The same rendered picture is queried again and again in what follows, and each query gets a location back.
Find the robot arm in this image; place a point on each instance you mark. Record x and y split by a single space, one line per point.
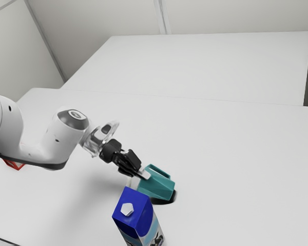
36 138

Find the blue drink carton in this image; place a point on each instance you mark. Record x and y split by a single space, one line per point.
138 220

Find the red block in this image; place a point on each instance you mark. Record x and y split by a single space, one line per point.
14 164

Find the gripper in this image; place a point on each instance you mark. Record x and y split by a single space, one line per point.
113 152

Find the teal faceted mug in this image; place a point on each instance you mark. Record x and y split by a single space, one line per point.
157 185

